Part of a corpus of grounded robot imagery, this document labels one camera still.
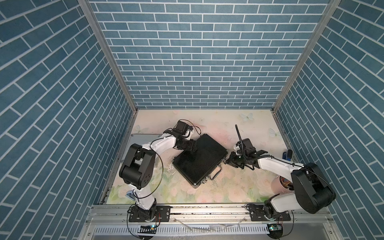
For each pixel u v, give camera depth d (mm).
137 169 478
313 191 438
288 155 912
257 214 733
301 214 1153
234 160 799
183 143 793
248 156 695
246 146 721
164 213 732
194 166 1012
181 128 759
